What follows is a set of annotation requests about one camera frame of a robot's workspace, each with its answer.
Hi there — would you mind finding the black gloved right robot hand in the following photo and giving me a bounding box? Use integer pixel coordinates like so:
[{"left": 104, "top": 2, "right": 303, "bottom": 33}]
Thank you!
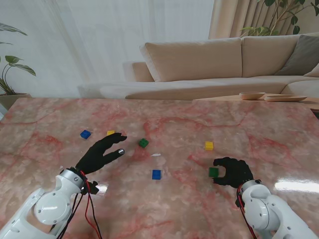
[{"left": 213, "top": 156, "right": 254, "bottom": 193}]

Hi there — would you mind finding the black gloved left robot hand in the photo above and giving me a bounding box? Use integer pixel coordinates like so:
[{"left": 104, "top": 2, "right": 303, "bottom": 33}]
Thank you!
[{"left": 75, "top": 132, "right": 128, "bottom": 175}]

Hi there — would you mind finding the light wooden coffee table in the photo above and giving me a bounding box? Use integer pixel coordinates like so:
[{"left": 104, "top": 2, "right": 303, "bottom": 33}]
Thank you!
[{"left": 193, "top": 93, "right": 319, "bottom": 113}]

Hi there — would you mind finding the wooden bowl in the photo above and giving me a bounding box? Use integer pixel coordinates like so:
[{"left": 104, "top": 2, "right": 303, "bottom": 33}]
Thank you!
[{"left": 239, "top": 92, "right": 266, "bottom": 101}]

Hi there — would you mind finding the flat wooden plate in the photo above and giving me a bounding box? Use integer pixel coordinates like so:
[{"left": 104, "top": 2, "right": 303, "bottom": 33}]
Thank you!
[{"left": 264, "top": 95, "right": 308, "bottom": 102}]

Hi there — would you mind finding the beige plant pot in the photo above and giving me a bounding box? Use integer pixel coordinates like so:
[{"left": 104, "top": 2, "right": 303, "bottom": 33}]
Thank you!
[{"left": 0, "top": 93, "right": 32, "bottom": 110}]

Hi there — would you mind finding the variegated leafy house plant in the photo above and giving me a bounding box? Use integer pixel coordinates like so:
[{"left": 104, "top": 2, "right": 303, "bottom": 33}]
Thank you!
[{"left": 0, "top": 22, "right": 37, "bottom": 97}]

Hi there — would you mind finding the beige sofa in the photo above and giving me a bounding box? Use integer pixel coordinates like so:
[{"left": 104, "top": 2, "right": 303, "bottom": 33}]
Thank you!
[{"left": 77, "top": 33, "right": 319, "bottom": 101}]

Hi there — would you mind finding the sheer white curtain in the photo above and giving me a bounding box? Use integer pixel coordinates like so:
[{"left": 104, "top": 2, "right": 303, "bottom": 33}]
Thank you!
[{"left": 0, "top": 0, "right": 215, "bottom": 98}]

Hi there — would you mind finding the grey sofa cushion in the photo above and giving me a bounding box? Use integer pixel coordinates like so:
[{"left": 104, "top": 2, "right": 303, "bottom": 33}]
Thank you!
[{"left": 275, "top": 34, "right": 319, "bottom": 77}]

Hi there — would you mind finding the dark green leafy tree plant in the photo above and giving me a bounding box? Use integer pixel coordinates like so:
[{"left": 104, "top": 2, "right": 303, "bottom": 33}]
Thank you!
[{"left": 240, "top": 0, "right": 306, "bottom": 38}]

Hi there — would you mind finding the beige curtain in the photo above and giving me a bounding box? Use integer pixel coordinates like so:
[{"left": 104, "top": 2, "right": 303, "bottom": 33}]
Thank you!
[{"left": 208, "top": 0, "right": 319, "bottom": 40}]

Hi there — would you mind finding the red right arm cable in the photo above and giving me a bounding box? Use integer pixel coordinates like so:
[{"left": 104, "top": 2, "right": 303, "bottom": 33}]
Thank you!
[{"left": 235, "top": 185, "right": 257, "bottom": 239}]

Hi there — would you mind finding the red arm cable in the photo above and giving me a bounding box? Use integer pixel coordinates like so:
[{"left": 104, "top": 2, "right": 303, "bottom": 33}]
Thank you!
[
  {"left": 235, "top": 185, "right": 257, "bottom": 239},
  {"left": 79, "top": 170, "right": 103, "bottom": 239}
]

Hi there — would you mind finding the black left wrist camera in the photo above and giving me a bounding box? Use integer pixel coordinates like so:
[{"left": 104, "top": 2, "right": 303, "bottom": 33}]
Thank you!
[{"left": 83, "top": 181, "right": 100, "bottom": 195}]

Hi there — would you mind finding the red left arm cable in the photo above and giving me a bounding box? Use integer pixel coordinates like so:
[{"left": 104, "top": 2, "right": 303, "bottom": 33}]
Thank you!
[{"left": 79, "top": 170, "right": 103, "bottom": 239}]

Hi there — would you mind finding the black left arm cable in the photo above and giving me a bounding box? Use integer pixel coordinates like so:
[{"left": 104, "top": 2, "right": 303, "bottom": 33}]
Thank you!
[{"left": 57, "top": 194, "right": 84, "bottom": 239}]

